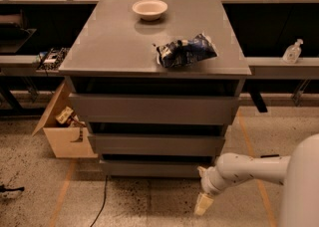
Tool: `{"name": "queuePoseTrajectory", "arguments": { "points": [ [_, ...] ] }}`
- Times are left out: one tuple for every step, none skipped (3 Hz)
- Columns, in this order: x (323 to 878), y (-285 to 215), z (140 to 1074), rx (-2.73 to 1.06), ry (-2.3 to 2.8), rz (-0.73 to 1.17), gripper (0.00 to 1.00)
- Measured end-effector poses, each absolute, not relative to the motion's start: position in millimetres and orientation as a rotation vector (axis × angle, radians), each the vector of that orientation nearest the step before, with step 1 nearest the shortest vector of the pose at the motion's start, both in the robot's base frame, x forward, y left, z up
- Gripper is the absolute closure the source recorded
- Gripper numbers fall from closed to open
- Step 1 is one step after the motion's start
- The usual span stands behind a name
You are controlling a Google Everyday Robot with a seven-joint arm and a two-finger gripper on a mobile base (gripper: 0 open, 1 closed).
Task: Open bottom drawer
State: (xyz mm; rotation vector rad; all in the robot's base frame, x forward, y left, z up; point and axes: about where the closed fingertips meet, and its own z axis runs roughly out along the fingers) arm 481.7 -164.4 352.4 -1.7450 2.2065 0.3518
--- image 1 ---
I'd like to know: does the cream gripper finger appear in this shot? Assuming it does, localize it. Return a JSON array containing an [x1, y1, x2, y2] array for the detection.
[[194, 193, 214, 216]]

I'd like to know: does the grey bottom drawer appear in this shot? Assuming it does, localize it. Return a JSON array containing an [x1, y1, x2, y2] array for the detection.
[[100, 154, 214, 178]]

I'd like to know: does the grey drawer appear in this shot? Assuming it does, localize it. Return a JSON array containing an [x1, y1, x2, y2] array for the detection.
[[88, 122, 225, 156], [100, 154, 214, 178], [69, 94, 238, 125]]

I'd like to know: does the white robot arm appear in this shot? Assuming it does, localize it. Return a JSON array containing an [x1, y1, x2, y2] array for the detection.
[[194, 134, 319, 227]]

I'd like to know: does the grey middle drawer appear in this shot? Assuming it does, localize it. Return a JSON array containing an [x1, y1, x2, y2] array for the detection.
[[88, 122, 225, 156]]

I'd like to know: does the grey drawer cabinet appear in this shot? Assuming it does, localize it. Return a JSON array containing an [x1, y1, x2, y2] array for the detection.
[[58, 0, 252, 182]]

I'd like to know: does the grey top drawer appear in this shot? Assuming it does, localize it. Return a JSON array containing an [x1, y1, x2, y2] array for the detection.
[[69, 94, 238, 125]]

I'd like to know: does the blue chip bag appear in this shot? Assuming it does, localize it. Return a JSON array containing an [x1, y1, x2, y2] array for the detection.
[[156, 33, 218, 69]]

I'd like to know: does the cardboard box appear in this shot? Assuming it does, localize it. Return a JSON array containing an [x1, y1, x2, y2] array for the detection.
[[32, 82, 97, 158]]

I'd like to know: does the clear sanitizer pump bottle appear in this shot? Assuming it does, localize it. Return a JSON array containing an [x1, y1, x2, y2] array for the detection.
[[282, 39, 303, 64]]

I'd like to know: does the small box in carton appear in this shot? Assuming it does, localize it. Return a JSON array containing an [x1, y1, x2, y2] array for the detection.
[[56, 107, 74, 124]]

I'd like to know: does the white bowl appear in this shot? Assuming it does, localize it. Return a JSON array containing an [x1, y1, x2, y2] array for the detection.
[[132, 0, 167, 21]]

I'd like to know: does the patterned black white box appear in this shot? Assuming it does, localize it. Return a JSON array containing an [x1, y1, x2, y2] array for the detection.
[[38, 48, 69, 71]]

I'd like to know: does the black floor cable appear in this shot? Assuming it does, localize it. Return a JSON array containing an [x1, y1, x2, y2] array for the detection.
[[89, 174, 109, 227]]

